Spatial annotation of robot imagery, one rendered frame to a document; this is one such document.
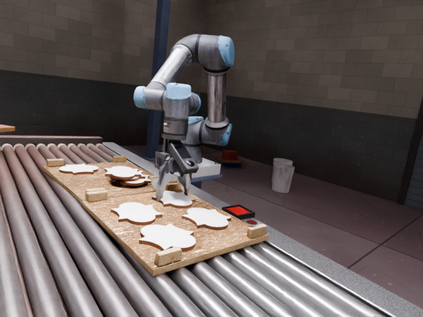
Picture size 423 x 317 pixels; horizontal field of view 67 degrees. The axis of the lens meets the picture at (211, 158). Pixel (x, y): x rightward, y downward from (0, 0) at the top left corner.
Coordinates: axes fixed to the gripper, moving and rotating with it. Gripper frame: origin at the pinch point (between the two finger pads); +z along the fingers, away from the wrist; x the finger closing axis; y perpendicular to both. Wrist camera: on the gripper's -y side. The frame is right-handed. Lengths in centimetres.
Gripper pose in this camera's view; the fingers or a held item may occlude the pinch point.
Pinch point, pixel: (174, 197)
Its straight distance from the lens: 103.4
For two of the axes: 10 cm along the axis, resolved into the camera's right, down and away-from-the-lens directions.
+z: -1.0, 9.8, 1.8
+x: -7.6, 0.4, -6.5
